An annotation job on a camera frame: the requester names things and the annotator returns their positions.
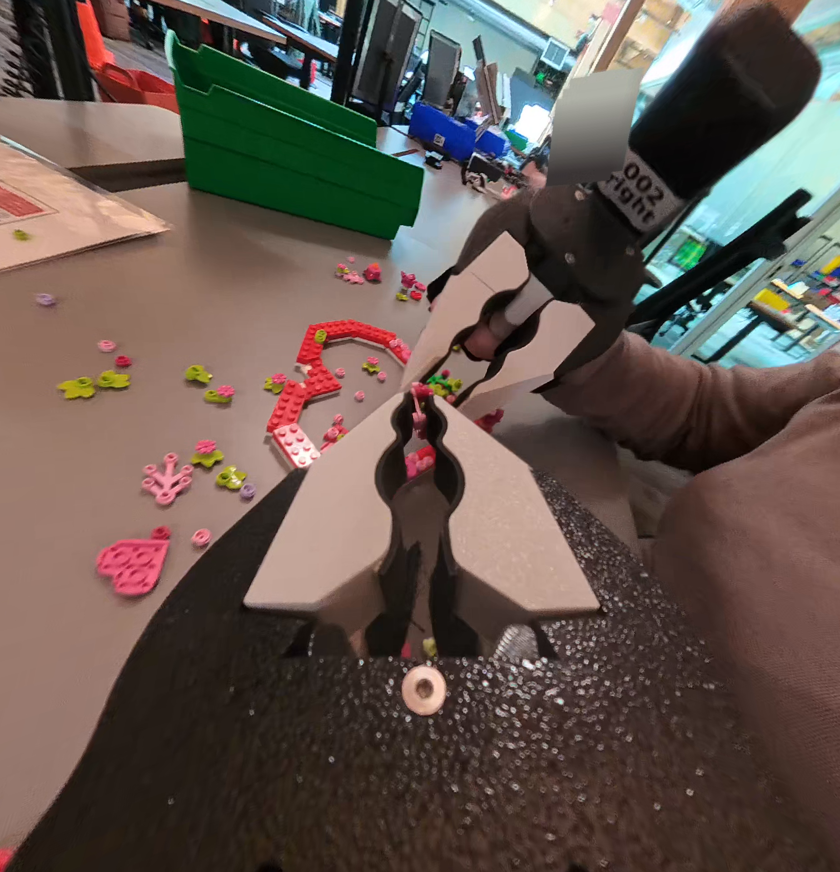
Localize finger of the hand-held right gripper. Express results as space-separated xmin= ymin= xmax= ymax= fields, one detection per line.
xmin=399 ymin=230 xmax=534 ymax=392
xmin=456 ymin=300 xmax=598 ymax=421

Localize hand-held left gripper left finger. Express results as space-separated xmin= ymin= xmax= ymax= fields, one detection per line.
xmin=243 ymin=394 xmax=422 ymax=658

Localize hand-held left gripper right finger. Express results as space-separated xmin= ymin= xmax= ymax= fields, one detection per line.
xmin=428 ymin=397 xmax=602 ymax=658

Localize pink branch with magenta studs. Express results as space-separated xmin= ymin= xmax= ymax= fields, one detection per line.
xmin=409 ymin=381 xmax=436 ymax=438

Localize red lego heart frame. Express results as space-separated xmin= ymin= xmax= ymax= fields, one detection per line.
xmin=266 ymin=319 xmax=506 ymax=481

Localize person's right forearm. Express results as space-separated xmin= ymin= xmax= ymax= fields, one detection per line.
xmin=542 ymin=327 xmax=840 ymax=478

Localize plain pink lego branch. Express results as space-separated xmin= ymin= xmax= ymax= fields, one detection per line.
xmin=142 ymin=453 xmax=194 ymax=506

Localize pink lego heart plate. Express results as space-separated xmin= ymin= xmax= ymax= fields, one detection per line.
xmin=96 ymin=526 xmax=172 ymax=598

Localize person's right hand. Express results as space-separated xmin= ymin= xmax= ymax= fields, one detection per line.
xmin=471 ymin=315 xmax=524 ymax=360

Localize blue plastic bin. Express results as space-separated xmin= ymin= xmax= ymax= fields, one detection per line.
xmin=409 ymin=102 xmax=509 ymax=161

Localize black tripod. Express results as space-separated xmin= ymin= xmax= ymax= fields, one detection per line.
xmin=627 ymin=189 xmax=812 ymax=328

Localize stacked green plastic bins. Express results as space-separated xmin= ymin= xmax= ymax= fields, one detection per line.
xmin=164 ymin=30 xmax=425 ymax=241

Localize black monitor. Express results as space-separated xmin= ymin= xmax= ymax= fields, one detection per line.
xmin=423 ymin=30 xmax=462 ymax=110
xmin=352 ymin=0 xmax=424 ymax=106

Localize shelf of coloured bins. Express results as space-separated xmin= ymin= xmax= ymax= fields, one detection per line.
xmin=750 ymin=252 xmax=840 ymax=338

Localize red plastic bins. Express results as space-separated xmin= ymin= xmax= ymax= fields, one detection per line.
xmin=75 ymin=0 xmax=179 ymax=113

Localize black metal rack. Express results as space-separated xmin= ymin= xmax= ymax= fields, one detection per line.
xmin=11 ymin=0 xmax=97 ymax=103

